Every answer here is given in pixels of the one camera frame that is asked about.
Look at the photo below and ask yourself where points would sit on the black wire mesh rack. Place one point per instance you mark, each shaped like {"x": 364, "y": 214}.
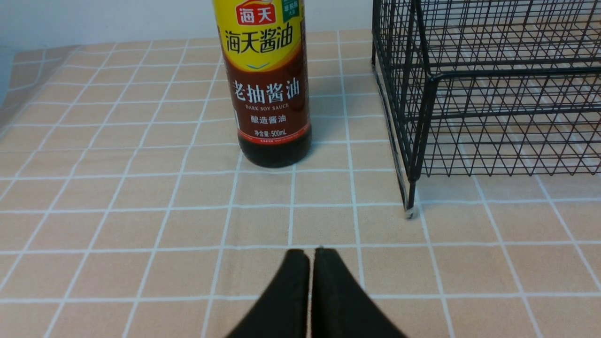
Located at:
{"x": 488, "y": 87}

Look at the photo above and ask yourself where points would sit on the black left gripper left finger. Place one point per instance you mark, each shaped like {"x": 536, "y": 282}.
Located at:
{"x": 282, "y": 309}

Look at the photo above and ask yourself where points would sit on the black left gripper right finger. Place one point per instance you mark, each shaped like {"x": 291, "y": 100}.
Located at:
{"x": 340, "y": 308}

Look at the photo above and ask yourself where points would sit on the dark soy sauce bottle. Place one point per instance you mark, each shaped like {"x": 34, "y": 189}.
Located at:
{"x": 265, "y": 56}

